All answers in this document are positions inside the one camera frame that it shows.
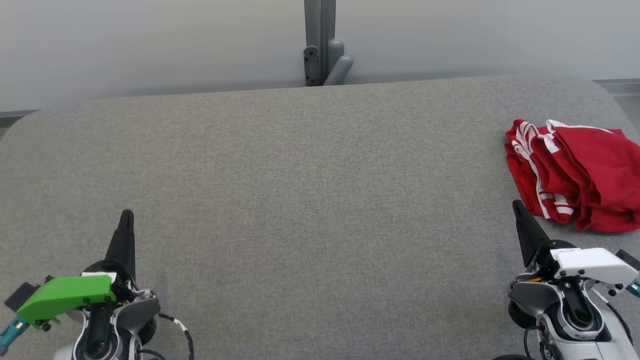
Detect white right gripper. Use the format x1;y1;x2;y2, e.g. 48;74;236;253
512;199;639;287

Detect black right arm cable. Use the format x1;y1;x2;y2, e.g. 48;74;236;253
492;324;552;360

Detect grey metal post bracket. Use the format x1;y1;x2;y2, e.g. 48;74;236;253
302;0;354;87

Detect red number 23 jersey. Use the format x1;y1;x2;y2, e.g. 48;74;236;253
504;118;577;224

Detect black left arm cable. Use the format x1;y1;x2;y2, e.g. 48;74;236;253
136;312;195;360

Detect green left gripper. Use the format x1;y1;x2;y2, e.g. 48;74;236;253
16;209;137;331

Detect red shorts with white trim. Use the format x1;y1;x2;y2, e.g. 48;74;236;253
530;120;640;234

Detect left teal-plug camera cable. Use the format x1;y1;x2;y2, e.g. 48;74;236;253
0;315;29;351

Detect grey fabric sofa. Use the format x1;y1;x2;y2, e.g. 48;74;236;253
0;74;640;360

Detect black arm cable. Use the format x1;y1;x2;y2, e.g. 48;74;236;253
136;312;195;360
492;324;552;360

